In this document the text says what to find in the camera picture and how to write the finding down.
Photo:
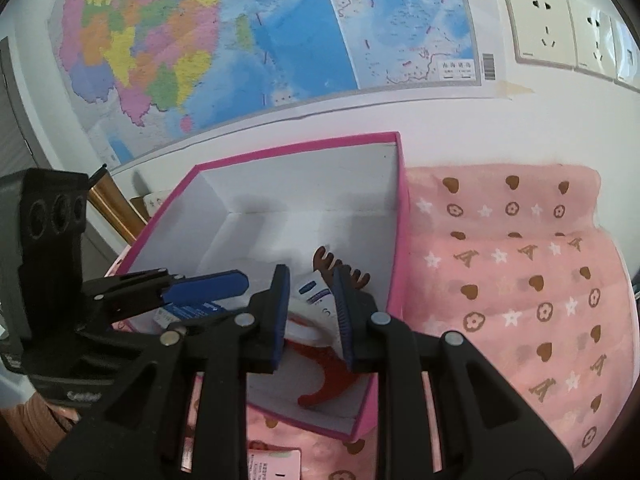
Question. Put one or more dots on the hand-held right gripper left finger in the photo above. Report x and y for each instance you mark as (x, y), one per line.
(280, 310)

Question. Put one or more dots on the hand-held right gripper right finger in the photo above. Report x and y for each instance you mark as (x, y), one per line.
(342, 315)

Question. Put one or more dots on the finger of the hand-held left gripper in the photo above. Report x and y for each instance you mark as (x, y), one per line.
(210, 287)
(135, 307)

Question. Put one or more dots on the blue medicine box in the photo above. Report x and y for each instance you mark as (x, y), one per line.
(200, 311)

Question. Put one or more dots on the white tube with blue label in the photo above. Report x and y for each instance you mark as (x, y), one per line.
(315, 292)

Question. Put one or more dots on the pink cardboard box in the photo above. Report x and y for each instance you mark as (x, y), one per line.
(300, 185)

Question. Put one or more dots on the teal and white medicine box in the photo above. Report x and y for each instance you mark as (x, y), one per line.
(275, 466)

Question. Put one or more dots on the person's left forearm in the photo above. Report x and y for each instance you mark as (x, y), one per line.
(30, 425)

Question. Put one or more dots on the gold metal tumbler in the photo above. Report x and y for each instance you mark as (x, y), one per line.
(120, 215)

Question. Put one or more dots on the pink printed blanket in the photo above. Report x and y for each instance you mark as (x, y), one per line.
(500, 285)

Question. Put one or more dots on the grey door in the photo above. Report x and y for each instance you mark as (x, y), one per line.
(20, 110)

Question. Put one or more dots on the beige tape strip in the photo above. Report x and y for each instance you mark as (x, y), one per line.
(517, 90)

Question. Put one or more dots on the colourful wall map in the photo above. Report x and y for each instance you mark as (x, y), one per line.
(200, 60)

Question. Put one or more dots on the white wall socket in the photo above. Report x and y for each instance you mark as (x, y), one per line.
(627, 57)
(595, 40)
(540, 25)

